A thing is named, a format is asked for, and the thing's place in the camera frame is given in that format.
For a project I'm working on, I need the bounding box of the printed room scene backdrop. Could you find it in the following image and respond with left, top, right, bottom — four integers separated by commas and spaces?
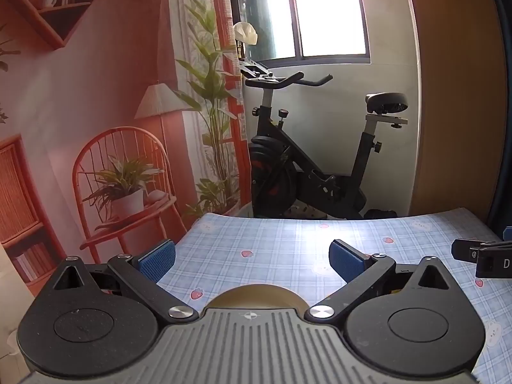
0, 0, 245, 316

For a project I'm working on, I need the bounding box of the black exercise bike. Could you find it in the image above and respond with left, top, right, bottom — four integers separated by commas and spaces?
239, 58, 409, 220

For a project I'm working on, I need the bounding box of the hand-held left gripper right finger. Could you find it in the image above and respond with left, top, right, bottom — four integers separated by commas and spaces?
305, 239, 460, 324

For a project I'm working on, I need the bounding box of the blue plaid tablecloth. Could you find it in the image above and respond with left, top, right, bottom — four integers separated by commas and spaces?
158, 207, 512, 384

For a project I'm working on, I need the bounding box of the wooden door panel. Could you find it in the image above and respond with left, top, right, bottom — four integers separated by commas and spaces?
402, 0, 508, 225

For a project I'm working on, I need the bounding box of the window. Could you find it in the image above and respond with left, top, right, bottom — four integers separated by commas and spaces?
232, 0, 371, 68

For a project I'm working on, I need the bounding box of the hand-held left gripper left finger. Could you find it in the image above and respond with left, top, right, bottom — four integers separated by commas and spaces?
40, 240, 199, 326

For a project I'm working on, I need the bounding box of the white crumpled bag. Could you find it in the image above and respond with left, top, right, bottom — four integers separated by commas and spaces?
233, 22, 259, 45

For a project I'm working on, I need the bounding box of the round wooden bowl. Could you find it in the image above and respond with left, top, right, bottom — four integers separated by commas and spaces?
208, 284, 309, 311

